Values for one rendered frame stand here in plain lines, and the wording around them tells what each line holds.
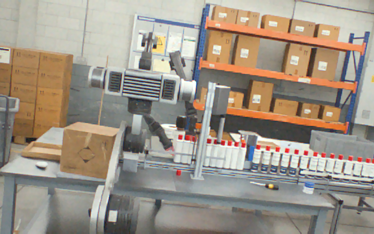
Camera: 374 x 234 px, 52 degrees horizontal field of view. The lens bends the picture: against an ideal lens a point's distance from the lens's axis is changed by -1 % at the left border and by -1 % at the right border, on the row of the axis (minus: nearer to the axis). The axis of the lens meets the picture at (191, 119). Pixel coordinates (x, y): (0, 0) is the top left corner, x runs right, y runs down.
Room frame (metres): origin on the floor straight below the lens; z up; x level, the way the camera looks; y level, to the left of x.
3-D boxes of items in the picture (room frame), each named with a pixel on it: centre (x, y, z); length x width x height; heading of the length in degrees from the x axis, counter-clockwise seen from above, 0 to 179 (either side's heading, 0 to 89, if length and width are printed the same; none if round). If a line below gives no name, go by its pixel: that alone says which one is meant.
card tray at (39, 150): (2.61, 0.95, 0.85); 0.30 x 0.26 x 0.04; 98
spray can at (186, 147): (2.74, 0.01, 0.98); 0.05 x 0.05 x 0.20
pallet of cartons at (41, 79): (5.87, 2.53, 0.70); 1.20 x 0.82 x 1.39; 101
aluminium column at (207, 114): (2.60, -0.10, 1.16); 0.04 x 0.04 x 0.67; 8
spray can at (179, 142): (2.73, 0.06, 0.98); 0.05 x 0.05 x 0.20
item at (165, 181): (2.91, 0.11, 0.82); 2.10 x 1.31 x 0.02; 98
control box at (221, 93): (2.67, -0.15, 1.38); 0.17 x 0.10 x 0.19; 153
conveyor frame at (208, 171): (2.74, -0.04, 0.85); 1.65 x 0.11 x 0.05; 98
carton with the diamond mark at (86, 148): (2.33, 0.59, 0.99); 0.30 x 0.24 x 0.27; 87
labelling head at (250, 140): (2.89, -0.44, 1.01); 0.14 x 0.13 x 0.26; 98
